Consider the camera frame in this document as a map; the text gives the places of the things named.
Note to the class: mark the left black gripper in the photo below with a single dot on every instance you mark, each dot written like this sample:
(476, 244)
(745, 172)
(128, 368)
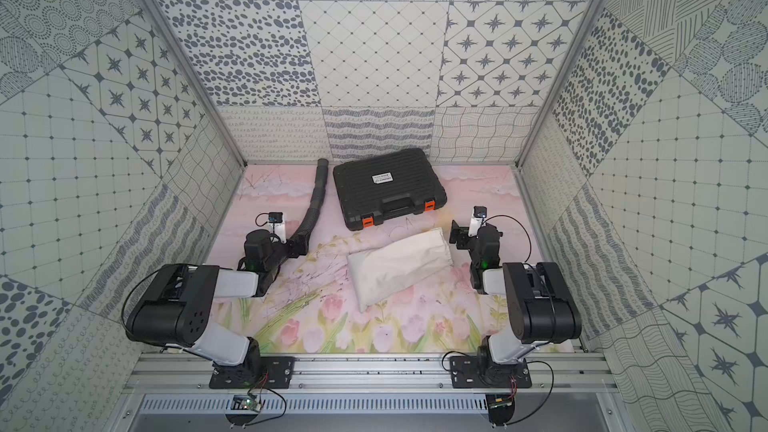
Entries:
(288, 246)

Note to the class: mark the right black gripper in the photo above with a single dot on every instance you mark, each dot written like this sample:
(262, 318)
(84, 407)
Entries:
(462, 233)

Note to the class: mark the white cloth soil bag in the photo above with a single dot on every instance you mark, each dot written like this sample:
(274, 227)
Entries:
(376, 274)

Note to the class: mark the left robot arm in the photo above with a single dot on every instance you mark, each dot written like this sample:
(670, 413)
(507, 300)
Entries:
(174, 310)

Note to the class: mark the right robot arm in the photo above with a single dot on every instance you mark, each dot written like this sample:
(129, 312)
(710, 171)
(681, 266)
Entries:
(541, 309)

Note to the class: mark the floral pink table mat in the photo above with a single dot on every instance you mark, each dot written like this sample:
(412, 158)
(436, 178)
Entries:
(312, 306)

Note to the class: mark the black plastic tool case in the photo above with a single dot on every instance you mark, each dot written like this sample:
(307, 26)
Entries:
(376, 189)

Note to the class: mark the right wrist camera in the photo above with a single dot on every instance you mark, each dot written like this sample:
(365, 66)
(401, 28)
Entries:
(479, 216)

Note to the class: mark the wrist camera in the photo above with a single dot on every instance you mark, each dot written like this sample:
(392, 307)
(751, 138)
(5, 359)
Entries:
(278, 225)
(479, 216)

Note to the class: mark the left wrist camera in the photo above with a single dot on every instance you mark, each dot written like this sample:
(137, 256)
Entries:
(278, 225)

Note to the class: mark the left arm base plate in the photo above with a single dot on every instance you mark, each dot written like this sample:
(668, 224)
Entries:
(273, 372)

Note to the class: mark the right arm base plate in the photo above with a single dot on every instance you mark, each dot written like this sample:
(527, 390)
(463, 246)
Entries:
(471, 372)

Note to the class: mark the aluminium mounting rail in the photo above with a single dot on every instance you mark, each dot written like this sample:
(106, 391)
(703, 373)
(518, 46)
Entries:
(385, 373)

